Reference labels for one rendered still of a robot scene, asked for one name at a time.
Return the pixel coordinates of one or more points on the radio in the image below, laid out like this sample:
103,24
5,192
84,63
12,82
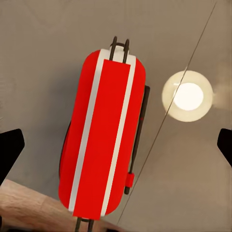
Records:
106,124

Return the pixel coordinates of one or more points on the coffee table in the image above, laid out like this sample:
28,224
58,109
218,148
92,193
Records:
182,181

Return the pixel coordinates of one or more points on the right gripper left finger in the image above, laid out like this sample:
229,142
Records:
11,145

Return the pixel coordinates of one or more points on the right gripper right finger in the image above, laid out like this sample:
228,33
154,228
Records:
224,143

